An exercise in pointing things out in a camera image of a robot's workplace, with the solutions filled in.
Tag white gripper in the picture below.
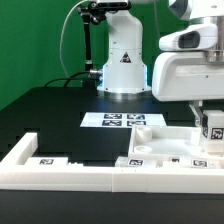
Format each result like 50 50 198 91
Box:
152 52 224 127

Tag white square tabletop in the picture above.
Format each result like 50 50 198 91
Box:
127 124 224 160

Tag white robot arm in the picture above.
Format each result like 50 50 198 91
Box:
90 0 224 127

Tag white tag sheet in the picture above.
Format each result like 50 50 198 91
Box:
80 112 166 128

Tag white U-shaped obstacle fence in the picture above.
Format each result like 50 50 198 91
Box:
0 133 224 194

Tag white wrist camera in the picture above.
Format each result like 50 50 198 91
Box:
159 23 224 51

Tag black cables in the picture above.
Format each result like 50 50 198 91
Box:
43 0 101 89

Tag black camera pole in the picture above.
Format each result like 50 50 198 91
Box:
77 3 108 89

